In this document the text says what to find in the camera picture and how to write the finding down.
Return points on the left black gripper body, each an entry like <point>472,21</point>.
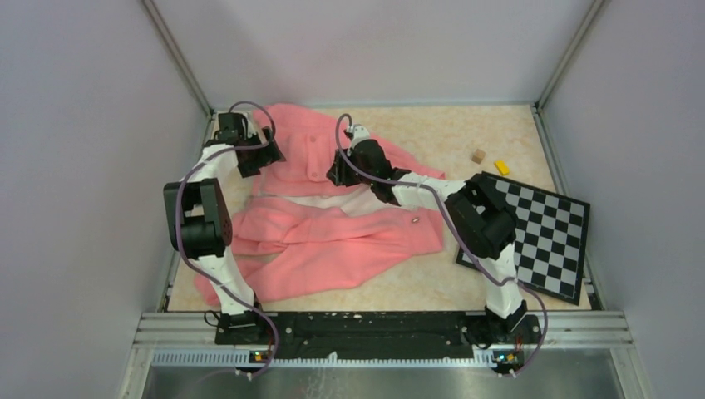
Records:
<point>252,161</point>

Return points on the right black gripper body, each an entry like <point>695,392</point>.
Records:
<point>352,160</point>

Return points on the pink zip-up jacket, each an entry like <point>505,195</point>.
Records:
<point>300,234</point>

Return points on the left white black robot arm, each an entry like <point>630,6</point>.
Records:
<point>201,228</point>

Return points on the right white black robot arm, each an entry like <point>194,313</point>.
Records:
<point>477,215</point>

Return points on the small wooden cube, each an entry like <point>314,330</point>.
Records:
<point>478,156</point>

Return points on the small yellow block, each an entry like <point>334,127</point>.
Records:
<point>502,167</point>

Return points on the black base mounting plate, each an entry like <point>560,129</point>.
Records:
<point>391,335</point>

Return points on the black white checkerboard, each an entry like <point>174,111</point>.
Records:
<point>551,238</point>

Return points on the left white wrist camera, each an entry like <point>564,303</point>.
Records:
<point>253,131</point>

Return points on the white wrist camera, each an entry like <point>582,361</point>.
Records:
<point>356,134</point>
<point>253,131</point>

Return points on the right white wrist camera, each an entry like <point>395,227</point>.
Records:
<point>356,134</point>

